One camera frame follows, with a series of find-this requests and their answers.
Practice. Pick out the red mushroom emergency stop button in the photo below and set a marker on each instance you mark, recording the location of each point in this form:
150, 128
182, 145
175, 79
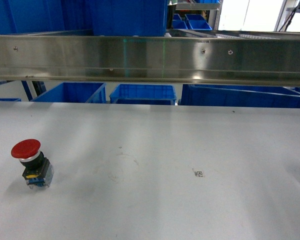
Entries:
38, 170

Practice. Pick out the large blue bin on shelf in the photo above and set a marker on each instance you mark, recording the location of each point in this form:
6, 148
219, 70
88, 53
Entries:
145, 18

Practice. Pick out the blue bin below middle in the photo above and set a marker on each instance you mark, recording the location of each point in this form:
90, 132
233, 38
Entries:
143, 94

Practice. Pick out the blue bin below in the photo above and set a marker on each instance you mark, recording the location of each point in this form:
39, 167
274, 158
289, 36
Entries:
75, 92
143, 94

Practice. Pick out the large blue bin below right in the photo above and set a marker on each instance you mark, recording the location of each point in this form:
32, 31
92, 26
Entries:
239, 96

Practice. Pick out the blue bin below left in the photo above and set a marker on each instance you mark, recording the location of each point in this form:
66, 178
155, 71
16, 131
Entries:
75, 92

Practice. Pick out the small black QR sticker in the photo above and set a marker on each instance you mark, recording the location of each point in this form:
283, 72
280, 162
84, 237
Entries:
198, 173

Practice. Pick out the small blue bins far background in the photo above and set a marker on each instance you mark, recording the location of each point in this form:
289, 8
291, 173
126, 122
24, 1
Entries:
190, 22

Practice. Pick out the stainless steel shelf rail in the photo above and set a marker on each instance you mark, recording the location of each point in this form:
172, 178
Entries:
164, 60

